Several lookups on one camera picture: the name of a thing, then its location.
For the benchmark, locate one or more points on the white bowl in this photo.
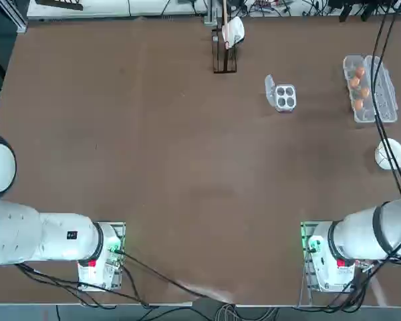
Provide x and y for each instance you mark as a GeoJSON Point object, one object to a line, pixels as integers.
{"type": "Point", "coordinates": [396, 150]}

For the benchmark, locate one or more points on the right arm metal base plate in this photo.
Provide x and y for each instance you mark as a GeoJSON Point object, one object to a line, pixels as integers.
{"type": "Point", "coordinates": [304, 234]}

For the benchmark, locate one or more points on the clear four-slot egg tray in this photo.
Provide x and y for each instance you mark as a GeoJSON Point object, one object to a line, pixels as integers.
{"type": "Point", "coordinates": [270, 90]}

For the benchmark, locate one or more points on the aluminium frame post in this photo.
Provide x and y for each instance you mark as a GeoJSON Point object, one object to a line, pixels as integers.
{"type": "Point", "coordinates": [20, 20]}

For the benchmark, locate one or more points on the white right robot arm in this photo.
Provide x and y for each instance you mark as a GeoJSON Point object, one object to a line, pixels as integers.
{"type": "Point", "coordinates": [354, 234]}

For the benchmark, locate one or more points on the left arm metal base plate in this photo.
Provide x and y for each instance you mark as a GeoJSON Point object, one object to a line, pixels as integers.
{"type": "Point", "coordinates": [122, 229]}

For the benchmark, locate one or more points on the wooden rack rod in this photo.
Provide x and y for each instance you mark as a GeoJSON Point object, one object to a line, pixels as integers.
{"type": "Point", "coordinates": [225, 13]}

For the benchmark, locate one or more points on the aluminium camera post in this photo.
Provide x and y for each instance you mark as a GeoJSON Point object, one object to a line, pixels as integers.
{"type": "Point", "coordinates": [210, 13]}

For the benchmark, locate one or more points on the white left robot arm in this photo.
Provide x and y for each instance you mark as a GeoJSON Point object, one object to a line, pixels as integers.
{"type": "Point", "coordinates": [36, 234]}

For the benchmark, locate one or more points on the transparent twelve-slot egg tray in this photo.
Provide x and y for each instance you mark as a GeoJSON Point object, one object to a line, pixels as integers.
{"type": "Point", "coordinates": [386, 100]}

